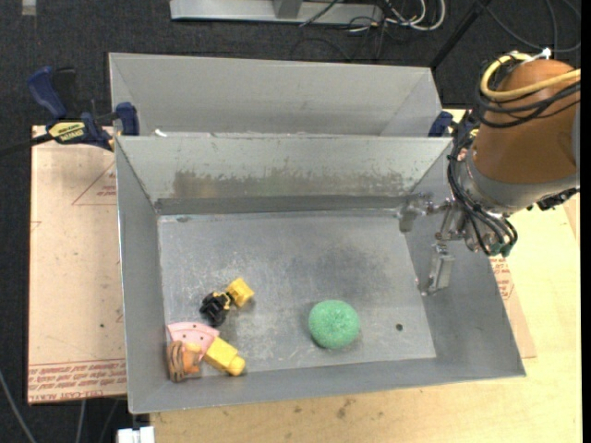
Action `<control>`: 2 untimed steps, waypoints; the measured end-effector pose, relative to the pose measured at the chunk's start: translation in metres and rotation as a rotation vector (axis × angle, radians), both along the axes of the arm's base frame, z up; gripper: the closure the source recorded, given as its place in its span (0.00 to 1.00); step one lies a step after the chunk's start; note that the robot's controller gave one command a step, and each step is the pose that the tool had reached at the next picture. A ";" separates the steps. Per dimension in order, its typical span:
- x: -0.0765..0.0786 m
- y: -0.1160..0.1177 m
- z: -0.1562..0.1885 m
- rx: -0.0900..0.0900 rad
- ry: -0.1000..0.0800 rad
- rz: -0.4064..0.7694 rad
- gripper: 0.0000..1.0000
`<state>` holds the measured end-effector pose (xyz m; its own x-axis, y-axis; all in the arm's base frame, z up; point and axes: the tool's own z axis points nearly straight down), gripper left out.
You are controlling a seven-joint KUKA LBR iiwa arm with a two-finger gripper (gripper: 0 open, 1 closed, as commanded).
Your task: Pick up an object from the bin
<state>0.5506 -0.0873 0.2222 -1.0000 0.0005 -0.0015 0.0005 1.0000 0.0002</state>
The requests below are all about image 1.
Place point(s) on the brown and orange toy figure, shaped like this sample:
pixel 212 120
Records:
pixel 181 362

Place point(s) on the brown cardboard board, red print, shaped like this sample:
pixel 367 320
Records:
pixel 74 266

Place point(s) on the grey metal bin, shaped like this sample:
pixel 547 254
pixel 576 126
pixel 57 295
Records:
pixel 286 266

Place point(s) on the yellow and black toy vehicle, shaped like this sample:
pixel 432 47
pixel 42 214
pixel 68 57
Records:
pixel 231 299

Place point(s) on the green round sponge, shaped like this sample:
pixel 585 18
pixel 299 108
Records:
pixel 334 325

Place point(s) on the yellow toy block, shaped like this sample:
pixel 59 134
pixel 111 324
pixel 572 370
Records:
pixel 222 354

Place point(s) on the pink toy wedge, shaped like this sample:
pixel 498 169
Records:
pixel 191 332

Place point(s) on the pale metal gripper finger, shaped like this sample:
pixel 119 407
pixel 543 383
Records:
pixel 438 270
pixel 410 212

